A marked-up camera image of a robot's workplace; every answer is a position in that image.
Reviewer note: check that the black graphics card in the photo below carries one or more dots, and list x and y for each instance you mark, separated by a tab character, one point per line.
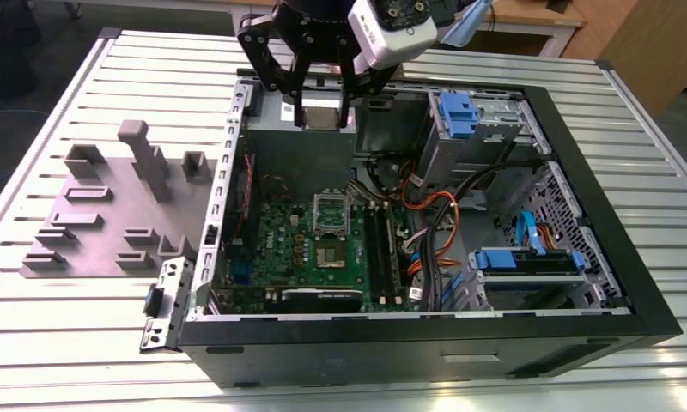
320	300

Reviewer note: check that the black RAM slot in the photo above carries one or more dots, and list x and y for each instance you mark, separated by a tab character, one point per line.
392	257
373	257

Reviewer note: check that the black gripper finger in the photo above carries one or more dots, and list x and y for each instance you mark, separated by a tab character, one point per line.
256	56
345	86

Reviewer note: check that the wooden desk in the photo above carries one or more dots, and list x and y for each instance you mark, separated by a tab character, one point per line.
537	17

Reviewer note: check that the grey parts rack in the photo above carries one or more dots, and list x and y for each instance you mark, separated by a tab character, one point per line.
119	214

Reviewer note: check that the black PC case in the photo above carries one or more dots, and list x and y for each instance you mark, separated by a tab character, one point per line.
377	352

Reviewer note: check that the silver disk bay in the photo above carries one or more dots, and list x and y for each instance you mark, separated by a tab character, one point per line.
532	279

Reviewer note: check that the blue drive latch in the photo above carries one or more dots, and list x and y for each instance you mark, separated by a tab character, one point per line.
460	116

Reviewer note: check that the silver CPU chip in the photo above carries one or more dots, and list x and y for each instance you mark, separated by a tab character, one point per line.
321	118

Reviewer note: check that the white desk frame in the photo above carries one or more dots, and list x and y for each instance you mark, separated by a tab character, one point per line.
240	23

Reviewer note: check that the grey power supply unit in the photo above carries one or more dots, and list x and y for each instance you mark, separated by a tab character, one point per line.
297	163

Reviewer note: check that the green motherboard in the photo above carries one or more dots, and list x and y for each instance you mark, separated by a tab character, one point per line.
342	283

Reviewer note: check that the CPU socket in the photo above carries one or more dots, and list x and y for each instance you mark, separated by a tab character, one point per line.
330	257

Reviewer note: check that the hard disk in blue carrier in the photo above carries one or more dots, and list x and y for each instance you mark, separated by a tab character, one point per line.
503	259

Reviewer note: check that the silver drive cage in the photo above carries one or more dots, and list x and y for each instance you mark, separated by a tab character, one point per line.
452	154

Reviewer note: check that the wooden cabinet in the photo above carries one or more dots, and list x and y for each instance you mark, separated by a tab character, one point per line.
652	43

